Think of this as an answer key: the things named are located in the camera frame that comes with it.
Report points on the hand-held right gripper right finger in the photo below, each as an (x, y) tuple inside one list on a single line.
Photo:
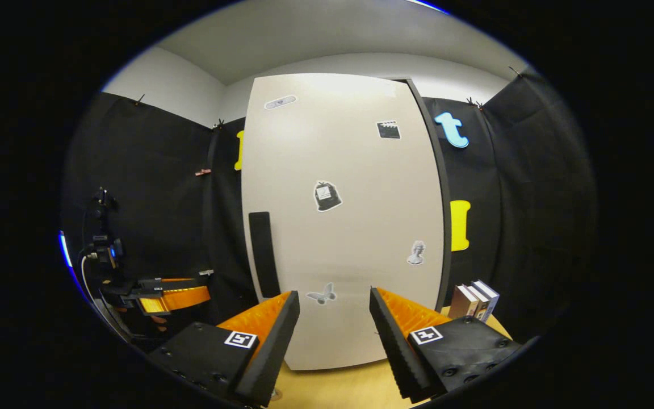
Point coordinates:
[(392, 346)]

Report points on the red clip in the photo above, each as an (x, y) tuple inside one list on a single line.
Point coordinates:
[(203, 172)]

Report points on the dark grey cabinet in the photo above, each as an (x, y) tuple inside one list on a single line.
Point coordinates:
[(444, 187)]

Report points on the brown book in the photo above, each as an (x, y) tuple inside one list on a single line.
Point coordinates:
[(462, 304)]

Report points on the beige cabinet door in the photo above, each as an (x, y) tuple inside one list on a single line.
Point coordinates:
[(355, 227)]

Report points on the black backdrop cloth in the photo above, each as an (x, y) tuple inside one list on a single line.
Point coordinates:
[(151, 170)]

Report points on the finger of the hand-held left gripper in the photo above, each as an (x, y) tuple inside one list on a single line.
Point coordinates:
[(179, 298), (176, 281)]

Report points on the dark book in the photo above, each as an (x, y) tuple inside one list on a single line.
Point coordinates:
[(479, 307)]

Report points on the black binder clip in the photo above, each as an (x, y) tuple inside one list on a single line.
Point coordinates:
[(139, 99), (219, 123), (472, 103), (514, 71)]

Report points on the white book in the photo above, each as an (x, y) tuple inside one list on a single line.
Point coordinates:
[(490, 298)]

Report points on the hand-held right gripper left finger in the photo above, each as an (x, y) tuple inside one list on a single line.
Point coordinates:
[(273, 352)]

